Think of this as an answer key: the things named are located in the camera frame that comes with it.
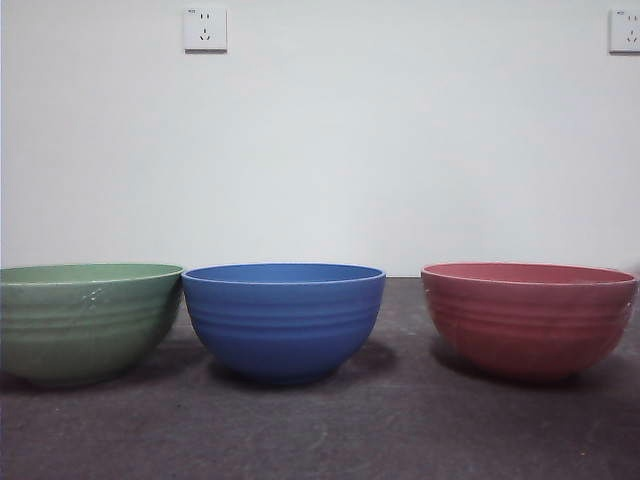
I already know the white wall socket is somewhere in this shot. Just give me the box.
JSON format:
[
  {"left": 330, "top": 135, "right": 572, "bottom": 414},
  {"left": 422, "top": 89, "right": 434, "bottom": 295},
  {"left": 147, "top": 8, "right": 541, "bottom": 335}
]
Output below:
[
  {"left": 183, "top": 6, "right": 229, "bottom": 53},
  {"left": 608, "top": 7, "right": 640, "bottom": 54}
]

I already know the blue ribbed bowl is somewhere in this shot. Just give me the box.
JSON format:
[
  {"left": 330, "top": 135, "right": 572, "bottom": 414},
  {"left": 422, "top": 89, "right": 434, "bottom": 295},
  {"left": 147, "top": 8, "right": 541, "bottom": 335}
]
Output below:
[{"left": 181, "top": 262, "right": 388, "bottom": 379}]

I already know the red ribbed bowl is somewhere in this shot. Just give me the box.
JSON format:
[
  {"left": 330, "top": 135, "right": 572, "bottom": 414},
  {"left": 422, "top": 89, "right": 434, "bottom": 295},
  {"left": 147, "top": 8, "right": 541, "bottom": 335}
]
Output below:
[{"left": 420, "top": 261, "right": 640, "bottom": 386}]

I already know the green ribbed bowl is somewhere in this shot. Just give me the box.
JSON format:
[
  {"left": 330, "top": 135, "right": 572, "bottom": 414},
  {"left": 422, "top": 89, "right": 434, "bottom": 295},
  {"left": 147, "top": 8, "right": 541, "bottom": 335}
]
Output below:
[{"left": 0, "top": 262, "right": 186, "bottom": 388}]

